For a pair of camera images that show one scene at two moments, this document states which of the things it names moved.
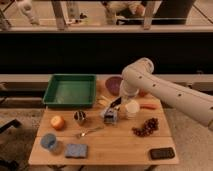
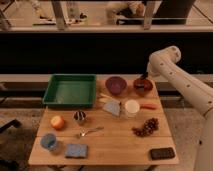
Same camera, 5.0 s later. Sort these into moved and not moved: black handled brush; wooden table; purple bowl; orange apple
Moved: black handled brush
Not moved: orange apple; wooden table; purple bowl
